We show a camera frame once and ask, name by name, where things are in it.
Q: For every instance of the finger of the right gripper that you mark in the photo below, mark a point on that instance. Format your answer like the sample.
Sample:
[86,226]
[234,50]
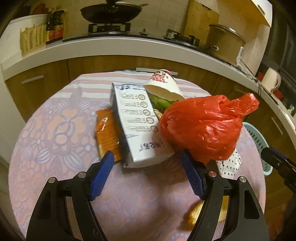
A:
[284,166]

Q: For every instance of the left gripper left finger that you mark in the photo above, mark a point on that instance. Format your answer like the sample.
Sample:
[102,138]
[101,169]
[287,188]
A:
[50,220]

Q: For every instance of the green lettuce leaf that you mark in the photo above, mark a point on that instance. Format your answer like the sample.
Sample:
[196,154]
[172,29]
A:
[159,105]

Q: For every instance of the white polka dot wrapper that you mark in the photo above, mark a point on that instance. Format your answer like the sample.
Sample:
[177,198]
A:
[228,168]

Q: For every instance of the paper instant noodle cup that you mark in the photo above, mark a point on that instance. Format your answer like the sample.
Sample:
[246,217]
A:
[163,85]

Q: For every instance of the orange snack packet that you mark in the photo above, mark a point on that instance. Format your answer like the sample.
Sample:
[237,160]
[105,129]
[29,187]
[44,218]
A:
[108,134]

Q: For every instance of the yellow woven basket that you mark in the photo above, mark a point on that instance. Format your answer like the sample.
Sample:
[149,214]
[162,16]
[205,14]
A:
[32,39]

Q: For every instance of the beige rice cooker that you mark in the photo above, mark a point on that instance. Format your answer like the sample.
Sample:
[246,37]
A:
[223,43]

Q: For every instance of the black gas stove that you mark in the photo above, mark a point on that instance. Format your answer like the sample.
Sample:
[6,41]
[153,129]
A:
[123,30]

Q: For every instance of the white plug timer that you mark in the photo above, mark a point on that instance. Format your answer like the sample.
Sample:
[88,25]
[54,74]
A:
[239,56]

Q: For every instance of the red container on counter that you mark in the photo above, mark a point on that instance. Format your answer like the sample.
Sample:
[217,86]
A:
[278,94]

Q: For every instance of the wooden cutting board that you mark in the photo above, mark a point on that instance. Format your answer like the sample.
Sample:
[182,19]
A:
[199,17]

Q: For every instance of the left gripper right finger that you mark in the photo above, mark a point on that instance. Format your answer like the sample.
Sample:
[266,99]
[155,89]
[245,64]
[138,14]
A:
[245,219]

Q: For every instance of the wooden kitchen cabinets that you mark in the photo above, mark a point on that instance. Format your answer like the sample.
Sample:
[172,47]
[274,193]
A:
[32,88]

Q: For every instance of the white countertop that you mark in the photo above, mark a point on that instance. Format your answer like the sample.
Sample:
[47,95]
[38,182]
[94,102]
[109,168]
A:
[124,46]

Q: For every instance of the red plastic bag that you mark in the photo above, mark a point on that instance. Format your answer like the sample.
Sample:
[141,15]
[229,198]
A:
[208,127]

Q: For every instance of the orange peel piece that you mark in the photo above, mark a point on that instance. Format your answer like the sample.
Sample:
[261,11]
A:
[199,211]

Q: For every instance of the white electric kettle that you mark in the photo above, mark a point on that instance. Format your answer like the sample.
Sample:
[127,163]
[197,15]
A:
[271,80]

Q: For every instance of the light blue trash basket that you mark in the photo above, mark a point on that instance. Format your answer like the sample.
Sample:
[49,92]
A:
[260,143]

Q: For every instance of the black wok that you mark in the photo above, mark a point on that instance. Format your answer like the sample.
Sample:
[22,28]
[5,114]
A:
[111,12]

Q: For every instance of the dark sauce bottle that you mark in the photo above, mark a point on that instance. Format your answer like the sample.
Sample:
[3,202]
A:
[49,28]
[58,20]

